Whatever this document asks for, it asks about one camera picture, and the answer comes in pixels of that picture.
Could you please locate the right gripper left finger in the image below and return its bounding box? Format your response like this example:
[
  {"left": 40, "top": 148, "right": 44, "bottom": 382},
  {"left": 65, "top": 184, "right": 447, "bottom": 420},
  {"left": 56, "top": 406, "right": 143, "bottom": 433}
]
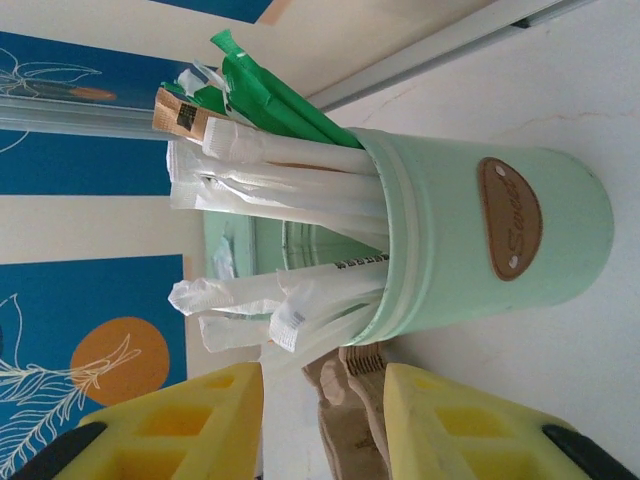
[{"left": 9, "top": 362, "right": 265, "bottom": 480}]

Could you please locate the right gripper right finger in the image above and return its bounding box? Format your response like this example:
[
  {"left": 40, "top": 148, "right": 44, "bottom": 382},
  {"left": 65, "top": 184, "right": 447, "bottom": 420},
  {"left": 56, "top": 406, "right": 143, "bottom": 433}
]
[{"left": 382, "top": 362, "right": 640, "bottom": 480}]

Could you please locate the brown pulp cup carrier stack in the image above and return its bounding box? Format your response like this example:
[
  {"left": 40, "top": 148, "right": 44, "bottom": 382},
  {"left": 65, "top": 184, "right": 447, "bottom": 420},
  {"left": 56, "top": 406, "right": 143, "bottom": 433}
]
[{"left": 301, "top": 344, "right": 397, "bottom": 480}]

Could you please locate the white wrapped straw with barcode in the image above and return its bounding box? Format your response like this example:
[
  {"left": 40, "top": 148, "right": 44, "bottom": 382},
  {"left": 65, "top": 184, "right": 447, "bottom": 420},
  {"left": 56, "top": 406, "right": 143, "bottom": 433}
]
[{"left": 268, "top": 279, "right": 386, "bottom": 354}]

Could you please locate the white wrapped straw with print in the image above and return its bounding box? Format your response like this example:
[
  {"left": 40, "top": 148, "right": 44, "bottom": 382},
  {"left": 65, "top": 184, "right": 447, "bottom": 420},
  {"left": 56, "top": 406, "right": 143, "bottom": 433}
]
[{"left": 168, "top": 251, "right": 390, "bottom": 317}]

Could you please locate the small clear wipe packet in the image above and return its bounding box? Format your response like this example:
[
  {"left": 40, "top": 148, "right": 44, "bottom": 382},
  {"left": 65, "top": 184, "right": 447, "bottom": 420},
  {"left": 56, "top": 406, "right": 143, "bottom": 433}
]
[{"left": 210, "top": 232, "right": 237, "bottom": 279}]

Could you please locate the mint green zip pouch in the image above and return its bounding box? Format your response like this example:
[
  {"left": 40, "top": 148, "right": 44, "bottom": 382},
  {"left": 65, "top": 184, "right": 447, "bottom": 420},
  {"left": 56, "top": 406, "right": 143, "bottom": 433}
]
[{"left": 202, "top": 209, "right": 391, "bottom": 281}]

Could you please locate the mint green utensil holder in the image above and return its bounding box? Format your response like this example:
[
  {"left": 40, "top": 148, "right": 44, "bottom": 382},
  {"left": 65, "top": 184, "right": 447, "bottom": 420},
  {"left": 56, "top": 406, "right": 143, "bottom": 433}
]
[{"left": 344, "top": 127, "right": 615, "bottom": 349}]

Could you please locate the brown paper sugar packet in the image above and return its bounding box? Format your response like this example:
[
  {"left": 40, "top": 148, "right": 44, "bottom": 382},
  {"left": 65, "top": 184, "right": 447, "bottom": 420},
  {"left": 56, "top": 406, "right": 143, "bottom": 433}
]
[{"left": 151, "top": 87, "right": 215, "bottom": 147}]

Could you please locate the green wrapped straw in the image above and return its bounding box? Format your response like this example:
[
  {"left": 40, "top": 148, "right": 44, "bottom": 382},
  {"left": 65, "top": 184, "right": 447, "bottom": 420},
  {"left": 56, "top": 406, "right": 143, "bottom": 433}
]
[
  {"left": 219, "top": 54, "right": 351, "bottom": 146},
  {"left": 209, "top": 29, "right": 364, "bottom": 150}
]

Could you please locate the aluminium frame post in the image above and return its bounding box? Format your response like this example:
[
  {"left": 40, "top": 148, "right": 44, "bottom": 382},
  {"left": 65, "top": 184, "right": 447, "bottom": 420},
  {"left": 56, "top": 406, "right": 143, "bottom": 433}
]
[{"left": 0, "top": 97, "right": 174, "bottom": 141}]

